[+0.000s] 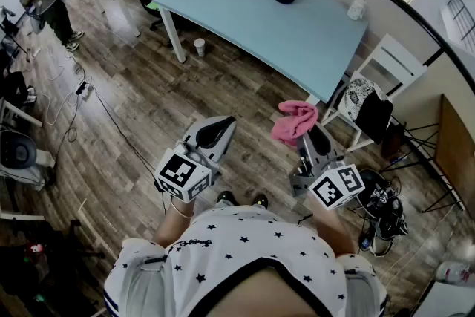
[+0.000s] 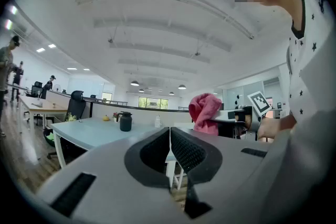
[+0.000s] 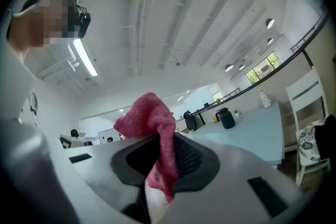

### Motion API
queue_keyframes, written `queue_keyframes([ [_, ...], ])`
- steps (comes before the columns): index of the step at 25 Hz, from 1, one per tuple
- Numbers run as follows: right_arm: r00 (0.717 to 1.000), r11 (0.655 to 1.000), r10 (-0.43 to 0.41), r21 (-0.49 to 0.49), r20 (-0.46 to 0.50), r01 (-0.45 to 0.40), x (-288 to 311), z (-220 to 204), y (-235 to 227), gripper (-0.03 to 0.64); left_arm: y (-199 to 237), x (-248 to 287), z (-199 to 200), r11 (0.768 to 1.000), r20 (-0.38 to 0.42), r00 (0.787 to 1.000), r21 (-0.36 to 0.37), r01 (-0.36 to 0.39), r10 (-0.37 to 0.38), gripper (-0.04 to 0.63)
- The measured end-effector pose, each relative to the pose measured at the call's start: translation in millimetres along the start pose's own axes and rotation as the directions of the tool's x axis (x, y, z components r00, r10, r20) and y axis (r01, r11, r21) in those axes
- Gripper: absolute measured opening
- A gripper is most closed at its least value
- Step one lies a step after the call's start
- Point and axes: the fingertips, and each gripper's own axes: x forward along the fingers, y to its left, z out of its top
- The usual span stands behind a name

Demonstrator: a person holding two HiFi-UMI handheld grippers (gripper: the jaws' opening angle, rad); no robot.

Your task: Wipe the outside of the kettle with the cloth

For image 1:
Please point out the light blue table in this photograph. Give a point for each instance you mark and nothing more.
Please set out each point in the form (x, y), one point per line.
(241, 11)

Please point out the person's black shoe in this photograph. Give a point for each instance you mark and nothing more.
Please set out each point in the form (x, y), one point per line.
(259, 201)
(226, 198)

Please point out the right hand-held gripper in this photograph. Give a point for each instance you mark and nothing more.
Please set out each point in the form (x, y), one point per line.
(330, 189)

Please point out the white star-print shirt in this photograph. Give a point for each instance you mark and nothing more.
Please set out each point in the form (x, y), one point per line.
(237, 237)

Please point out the white paper cup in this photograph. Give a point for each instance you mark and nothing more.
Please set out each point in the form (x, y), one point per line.
(199, 47)

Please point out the spotted white garment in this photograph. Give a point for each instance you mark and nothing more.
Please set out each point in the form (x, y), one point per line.
(356, 93)

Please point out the white spotted bottle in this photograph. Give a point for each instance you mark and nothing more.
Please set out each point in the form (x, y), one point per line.
(356, 9)

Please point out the wooden side table black legs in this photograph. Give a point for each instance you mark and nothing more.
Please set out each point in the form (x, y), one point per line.
(451, 144)

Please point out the green cloth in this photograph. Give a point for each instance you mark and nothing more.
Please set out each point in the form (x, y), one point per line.
(151, 5)

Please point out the white chair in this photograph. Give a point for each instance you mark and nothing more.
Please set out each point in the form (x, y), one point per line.
(393, 59)

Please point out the pink cloth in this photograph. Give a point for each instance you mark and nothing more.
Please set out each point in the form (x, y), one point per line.
(293, 122)

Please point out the gold bangle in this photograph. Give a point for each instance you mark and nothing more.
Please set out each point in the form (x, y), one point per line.
(180, 212)

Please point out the white bag with pink print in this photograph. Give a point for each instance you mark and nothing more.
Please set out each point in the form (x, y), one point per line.
(452, 272)

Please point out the grey stair railing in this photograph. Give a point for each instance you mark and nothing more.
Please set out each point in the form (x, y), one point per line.
(462, 16)

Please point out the white cabinet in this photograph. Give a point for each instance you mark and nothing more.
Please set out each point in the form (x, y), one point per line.
(449, 300)

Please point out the black curved handrail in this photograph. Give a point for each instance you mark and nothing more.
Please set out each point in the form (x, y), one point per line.
(426, 25)

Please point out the person's black right shoe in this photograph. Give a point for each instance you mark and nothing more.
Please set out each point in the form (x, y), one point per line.
(259, 201)

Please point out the person's right forearm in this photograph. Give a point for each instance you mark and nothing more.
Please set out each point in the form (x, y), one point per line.
(330, 230)

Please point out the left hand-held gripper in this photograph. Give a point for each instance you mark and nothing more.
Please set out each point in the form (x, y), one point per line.
(182, 174)

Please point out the grey floor fan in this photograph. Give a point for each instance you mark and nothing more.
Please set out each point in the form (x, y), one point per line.
(18, 152)

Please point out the black bag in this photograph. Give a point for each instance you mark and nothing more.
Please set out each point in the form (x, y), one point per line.
(375, 115)

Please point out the person's black left shoe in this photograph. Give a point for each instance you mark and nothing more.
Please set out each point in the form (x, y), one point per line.
(226, 198)

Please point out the white power strip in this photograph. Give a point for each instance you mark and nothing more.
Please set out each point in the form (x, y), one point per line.
(81, 87)

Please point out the person's left forearm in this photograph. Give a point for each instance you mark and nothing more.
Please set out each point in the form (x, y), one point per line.
(174, 222)

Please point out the black round basket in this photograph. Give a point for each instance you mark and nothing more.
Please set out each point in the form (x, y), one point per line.
(371, 185)

